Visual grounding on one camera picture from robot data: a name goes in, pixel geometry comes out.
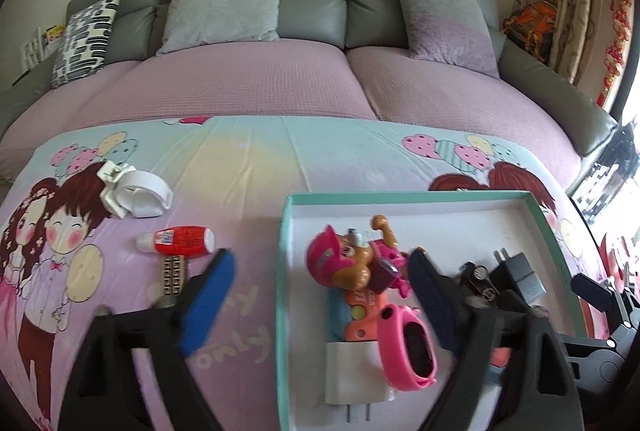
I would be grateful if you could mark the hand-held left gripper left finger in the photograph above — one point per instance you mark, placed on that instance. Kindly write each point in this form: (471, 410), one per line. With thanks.
(210, 301)

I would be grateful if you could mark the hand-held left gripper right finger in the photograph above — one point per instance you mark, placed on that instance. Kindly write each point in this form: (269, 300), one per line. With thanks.
(430, 301)

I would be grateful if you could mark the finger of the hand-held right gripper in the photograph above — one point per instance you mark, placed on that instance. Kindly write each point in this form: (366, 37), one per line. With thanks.
(587, 286)

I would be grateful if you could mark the pink toy watch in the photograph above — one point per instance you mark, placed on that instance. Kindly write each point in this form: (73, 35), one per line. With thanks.
(392, 336)

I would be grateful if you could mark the black toy car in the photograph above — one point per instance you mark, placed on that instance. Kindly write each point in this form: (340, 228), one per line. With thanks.
(477, 273)

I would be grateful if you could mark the teal cardboard box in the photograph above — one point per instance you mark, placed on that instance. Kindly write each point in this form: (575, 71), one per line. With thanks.
(300, 311)

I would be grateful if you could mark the pink toy dog figure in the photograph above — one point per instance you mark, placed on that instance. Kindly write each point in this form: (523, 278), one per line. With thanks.
(345, 261)

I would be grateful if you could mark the white charger plug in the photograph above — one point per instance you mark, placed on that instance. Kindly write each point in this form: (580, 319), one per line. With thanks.
(350, 376)

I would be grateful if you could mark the harmonica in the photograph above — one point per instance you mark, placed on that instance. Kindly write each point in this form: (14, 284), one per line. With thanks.
(174, 273)

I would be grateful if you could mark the black charger plug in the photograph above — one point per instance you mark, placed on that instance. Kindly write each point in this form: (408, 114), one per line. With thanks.
(522, 278)

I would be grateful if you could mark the red glue bottle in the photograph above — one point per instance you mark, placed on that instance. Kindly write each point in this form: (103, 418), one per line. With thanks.
(182, 238)

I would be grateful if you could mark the orange toy phone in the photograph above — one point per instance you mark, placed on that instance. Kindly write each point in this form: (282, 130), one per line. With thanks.
(357, 316)

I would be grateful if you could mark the printed cartoon blanket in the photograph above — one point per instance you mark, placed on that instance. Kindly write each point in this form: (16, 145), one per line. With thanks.
(240, 171)

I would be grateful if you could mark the pink bedspread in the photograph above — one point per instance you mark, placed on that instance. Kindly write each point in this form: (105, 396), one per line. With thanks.
(250, 81)

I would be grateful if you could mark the red hanging decoration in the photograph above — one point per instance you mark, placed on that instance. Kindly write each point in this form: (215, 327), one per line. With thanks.
(617, 41)

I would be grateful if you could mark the orange bag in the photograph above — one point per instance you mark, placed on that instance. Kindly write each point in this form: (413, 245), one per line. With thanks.
(530, 28)

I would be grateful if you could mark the purple grey pillow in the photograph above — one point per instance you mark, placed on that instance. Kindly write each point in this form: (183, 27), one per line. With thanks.
(445, 26)

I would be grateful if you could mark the black and white patterned pillow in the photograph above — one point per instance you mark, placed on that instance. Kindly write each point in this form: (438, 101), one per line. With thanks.
(85, 41)

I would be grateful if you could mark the light grey pillow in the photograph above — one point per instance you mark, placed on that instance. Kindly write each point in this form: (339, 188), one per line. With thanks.
(225, 1)

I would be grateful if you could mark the white magazine rack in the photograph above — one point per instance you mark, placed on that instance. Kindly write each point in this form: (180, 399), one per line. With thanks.
(40, 48)

